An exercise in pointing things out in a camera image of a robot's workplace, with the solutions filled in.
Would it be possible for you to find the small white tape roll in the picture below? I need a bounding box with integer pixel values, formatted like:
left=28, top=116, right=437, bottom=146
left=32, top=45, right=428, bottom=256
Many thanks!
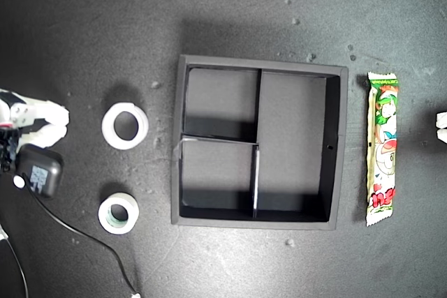
left=97, top=191, right=140, bottom=236

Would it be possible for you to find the thin black camera cable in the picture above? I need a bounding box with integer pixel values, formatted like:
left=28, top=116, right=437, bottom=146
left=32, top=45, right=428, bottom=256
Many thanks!
left=13, top=172, right=142, bottom=298

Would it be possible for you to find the green printed snack bar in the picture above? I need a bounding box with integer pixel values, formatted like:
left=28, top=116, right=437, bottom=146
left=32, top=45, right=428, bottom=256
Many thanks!
left=365, top=71, right=400, bottom=228

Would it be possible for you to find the black tray with wells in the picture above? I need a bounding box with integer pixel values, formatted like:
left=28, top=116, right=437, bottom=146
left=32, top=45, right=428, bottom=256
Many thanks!
left=170, top=54, right=349, bottom=232

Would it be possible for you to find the small black camera box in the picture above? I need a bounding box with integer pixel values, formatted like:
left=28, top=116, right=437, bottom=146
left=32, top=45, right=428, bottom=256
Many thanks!
left=16, top=144, right=65, bottom=200

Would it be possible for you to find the large white tape roll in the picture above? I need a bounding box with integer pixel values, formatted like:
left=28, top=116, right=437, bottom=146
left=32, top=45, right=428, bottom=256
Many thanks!
left=101, top=101, right=149, bottom=151

